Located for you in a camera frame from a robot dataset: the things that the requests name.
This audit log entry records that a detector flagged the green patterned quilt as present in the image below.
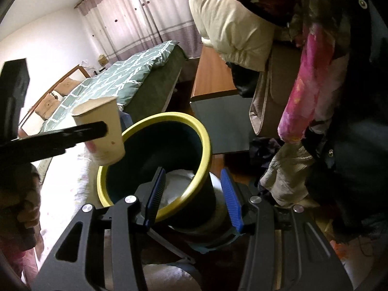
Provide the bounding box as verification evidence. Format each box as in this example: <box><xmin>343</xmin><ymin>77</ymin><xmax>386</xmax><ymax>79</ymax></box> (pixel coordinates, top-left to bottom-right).
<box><xmin>40</xmin><ymin>40</ymin><xmax>178</xmax><ymax>133</ymax></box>

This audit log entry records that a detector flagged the yellow rimmed dark trash bin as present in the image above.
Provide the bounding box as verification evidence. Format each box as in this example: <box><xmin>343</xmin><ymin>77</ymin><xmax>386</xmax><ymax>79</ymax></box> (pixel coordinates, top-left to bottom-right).
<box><xmin>97</xmin><ymin>112</ymin><xmax>226</xmax><ymax>242</ymax></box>

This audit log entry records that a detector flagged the cream knitted garment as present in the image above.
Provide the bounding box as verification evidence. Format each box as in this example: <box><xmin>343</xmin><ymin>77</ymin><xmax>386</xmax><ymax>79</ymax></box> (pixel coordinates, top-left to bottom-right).
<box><xmin>260</xmin><ymin>143</ymin><xmax>314</xmax><ymax>208</ymax></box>

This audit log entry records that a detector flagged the white foam fruit net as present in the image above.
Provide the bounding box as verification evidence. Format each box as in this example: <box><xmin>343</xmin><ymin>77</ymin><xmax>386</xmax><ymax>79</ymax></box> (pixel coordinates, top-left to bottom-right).
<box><xmin>159</xmin><ymin>170</ymin><xmax>195</xmax><ymax>209</ymax></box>

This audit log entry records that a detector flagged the pink floral garment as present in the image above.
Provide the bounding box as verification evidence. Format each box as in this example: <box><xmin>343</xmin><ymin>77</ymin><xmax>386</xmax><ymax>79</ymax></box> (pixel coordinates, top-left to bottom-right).
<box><xmin>277</xmin><ymin>23</ymin><xmax>335</xmax><ymax>144</ymax></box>

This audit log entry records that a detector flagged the white paper cup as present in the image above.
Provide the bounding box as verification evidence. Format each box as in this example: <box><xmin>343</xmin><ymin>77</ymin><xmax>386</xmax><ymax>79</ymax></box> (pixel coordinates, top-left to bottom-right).
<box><xmin>72</xmin><ymin>97</ymin><xmax>125</xmax><ymax>166</ymax></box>

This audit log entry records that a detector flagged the brown pillow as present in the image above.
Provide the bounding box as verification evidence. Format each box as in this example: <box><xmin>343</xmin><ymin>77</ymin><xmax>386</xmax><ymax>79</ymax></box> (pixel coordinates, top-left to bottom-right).
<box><xmin>35</xmin><ymin>78</ymin><xmax>81</xmax><ymax>120</ymax></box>

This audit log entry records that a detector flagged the person left hand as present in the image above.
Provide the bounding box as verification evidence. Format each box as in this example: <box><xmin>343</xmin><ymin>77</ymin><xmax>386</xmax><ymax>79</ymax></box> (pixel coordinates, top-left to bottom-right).
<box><xmin>1</xmin><ymin>163</ymin><xmax>40</xmax><ymax>251</ymax></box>

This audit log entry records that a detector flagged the beige hanging bag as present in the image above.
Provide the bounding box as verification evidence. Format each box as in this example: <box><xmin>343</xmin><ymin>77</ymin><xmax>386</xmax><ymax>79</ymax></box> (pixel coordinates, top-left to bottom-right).
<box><xmin>249</xmin><ymin>47</ymin><xmax>301</xmax><ymax>138</ymax></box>

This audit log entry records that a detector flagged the pink striped curtain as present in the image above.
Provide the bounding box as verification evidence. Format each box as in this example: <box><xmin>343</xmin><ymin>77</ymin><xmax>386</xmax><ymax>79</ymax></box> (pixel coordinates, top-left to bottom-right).
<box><xmin>76</xmin><ymin>0</ymin><xmax>202</xmax><ymax>62</ymax></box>

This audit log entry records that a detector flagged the cream puffer jacket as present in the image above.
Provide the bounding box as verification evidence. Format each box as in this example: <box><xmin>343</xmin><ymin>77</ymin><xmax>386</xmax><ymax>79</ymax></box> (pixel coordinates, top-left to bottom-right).
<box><xmin>188</xmin><ymin>0</ymin><xmax>275</xmax><ymax>72</ymax></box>

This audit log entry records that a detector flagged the wooden desk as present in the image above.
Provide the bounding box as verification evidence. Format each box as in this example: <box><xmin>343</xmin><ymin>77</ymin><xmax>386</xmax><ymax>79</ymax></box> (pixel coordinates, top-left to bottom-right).
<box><xmin>191</xmin><ymin>47</ymin><xmax>238</xmax><ymax>103</ymax></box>

